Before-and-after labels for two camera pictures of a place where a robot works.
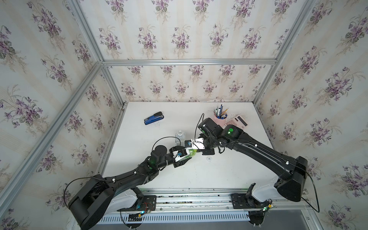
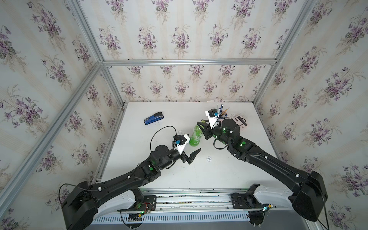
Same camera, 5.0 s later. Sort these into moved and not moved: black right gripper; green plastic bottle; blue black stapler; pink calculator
Moved: green plastic bottle; black right gripper
Not moved: pink calculator; blue black stapler
